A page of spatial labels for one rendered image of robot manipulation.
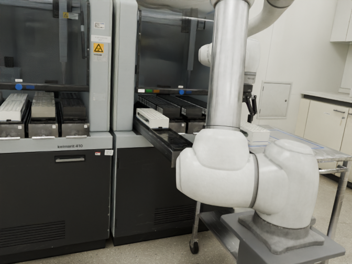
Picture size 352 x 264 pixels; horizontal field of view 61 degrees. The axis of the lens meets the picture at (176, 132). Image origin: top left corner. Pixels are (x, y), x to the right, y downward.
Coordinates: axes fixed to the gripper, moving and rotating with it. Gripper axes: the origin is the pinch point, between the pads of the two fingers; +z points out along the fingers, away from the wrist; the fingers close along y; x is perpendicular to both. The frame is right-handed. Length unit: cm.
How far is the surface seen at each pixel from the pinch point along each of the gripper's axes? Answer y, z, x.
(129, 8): -51, -53, 40
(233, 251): -7, 59, -19
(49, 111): -91, 2, 37
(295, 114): 182, 27, 160
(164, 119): -35.4, 1.1, 16.0
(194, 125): -10.2, 8.9, 32.6
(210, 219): -5, 59, 10
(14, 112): -106, 1, 33
